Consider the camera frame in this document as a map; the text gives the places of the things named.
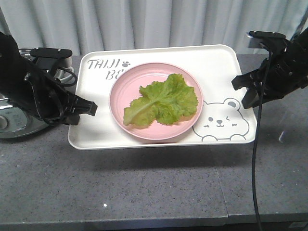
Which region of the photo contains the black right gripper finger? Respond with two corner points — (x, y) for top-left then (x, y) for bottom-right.
(242, 88), (259, 109)
(231, 72), (256, 90)

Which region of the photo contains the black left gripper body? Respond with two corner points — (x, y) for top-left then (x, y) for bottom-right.
(7, 64), (77, 125)

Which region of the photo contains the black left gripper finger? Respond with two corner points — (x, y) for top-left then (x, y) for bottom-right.
(72, 96), (98, 116)

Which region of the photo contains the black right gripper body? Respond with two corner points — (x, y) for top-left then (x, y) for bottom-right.
(250, 40), (308, 105)

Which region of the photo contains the cream bear serving tray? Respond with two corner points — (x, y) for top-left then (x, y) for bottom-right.
(68, 45), (257, 150)

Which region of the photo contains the pink round plate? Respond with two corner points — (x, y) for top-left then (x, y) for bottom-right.
(109, 63), (203, 141)

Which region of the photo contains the green lettuce leaf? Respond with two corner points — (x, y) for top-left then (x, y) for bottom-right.
(123, 74), (199, 127)

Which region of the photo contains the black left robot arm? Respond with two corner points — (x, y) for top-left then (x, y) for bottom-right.
(0, 33), (97, 125)

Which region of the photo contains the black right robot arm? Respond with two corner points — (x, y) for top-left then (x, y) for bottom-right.
(231, 30), (308, 109)

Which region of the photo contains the green electric cooking pot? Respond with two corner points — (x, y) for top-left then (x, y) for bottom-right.
(0, 49), (74, 139)

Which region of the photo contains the white pleated curtain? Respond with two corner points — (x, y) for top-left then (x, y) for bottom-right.
(0, 0), (308, 55)

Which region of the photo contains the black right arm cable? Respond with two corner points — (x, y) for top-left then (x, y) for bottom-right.
(251, 19), (308, 231)

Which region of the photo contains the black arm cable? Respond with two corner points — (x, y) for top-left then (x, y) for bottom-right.
(251, 19), (308, 231)
(24, 64), (78, 126)

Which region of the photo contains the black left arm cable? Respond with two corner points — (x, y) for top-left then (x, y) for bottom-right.
(24, 64), (78, 126)

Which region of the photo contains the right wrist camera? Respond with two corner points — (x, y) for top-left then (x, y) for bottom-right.
(247, 31), (286, 48)

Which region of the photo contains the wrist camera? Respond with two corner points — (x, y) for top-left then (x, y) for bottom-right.
(30, 48), (72, 70)
(247, 31), (286, 48)

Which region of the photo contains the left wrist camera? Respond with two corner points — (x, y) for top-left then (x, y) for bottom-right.
(30, 48), (72, 70)

